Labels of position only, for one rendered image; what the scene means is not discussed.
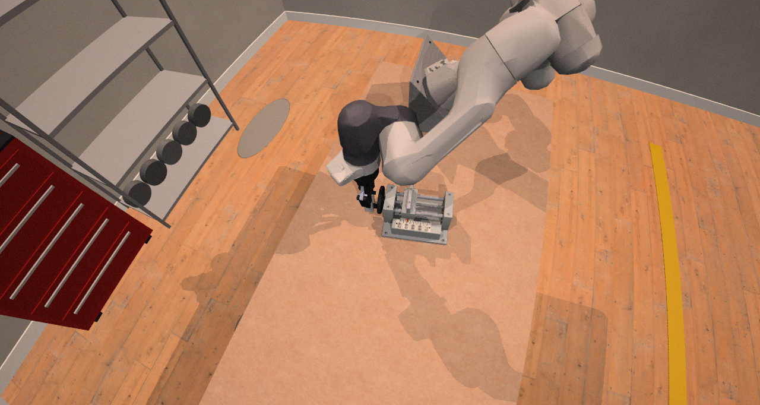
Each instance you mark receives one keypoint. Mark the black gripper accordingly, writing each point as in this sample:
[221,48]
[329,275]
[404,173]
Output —
[366,185]

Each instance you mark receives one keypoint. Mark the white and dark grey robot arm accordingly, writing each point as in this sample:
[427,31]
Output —
[532,44]

